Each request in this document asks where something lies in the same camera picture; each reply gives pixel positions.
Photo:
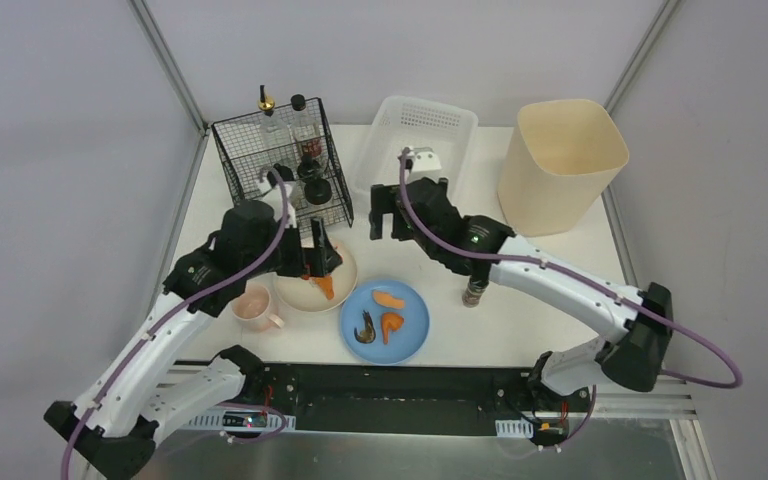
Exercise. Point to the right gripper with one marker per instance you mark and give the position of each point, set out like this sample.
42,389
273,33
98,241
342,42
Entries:
388,211

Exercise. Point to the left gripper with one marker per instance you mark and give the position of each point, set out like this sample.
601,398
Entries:
314,258

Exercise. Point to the cream plate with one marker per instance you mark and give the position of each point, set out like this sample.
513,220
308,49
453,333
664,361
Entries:
303,295

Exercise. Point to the black lid jar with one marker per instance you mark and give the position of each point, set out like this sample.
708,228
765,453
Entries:
309,168
279,170
317,191

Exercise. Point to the pink mug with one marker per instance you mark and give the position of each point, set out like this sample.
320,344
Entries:
256,309

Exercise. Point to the red label sauce bottle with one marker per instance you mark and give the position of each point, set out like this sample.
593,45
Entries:
305,128

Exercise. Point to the blue plate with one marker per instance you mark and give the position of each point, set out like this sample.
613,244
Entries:
404,343

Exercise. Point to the gold cap oil bottle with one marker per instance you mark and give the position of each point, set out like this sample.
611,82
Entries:
275,133

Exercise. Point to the small dark spice jar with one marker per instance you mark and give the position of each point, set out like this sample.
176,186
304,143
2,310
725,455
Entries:
473,292

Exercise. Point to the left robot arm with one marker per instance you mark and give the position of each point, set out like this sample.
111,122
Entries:
120,420

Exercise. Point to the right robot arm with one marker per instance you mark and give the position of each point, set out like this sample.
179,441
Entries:
630,344

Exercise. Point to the orange fried piece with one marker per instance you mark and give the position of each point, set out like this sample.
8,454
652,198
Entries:
325,284

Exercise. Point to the orange toy salmon slice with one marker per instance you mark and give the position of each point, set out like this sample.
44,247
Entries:
387,300

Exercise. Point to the white plastic basket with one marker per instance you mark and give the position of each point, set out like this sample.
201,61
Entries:
406,121

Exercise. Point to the orange toy chicken leg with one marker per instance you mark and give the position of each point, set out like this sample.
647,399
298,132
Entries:
390,322

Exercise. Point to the beige trash bin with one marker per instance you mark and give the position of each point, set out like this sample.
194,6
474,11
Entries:
562,155

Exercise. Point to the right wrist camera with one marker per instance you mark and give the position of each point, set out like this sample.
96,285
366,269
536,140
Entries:
421,162

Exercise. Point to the black wire rack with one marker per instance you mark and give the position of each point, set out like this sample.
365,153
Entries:
242,154

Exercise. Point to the black base frame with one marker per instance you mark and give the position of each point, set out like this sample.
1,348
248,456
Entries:
441,401

